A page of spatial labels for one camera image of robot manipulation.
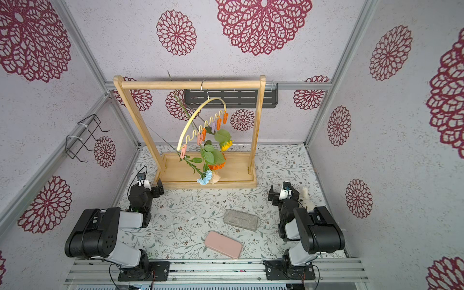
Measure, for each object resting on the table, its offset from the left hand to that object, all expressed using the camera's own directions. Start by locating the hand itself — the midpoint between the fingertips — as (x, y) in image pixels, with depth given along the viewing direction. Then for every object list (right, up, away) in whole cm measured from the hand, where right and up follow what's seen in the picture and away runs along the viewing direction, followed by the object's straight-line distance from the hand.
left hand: (151, 181), depth 93 cm
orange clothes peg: (+35, +29, -4) cm, 46 cm away
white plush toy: (+78, -8, -4) cm, 79 cm away
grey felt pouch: (+46, -17, -8) cm, 50 cm away
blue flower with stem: (+30, +4, -18) cm, 35 cm away
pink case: (+38, -27, -13) cm, 48 cm away
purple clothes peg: (+33, +27, -8) cm, 43 cm away
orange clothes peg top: (+39, +33, +2) cm, 51 cm away
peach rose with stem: (+33, +12, -14) cm, 38 cm away
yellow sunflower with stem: (+37, +22, -6) cm, 44 cm away
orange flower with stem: (+34, +8, -9) cm, 36 cm away
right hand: (+67, -1, -4) cm, 67 cm away
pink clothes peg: (+28, +20, -19) cm, 39 cm away
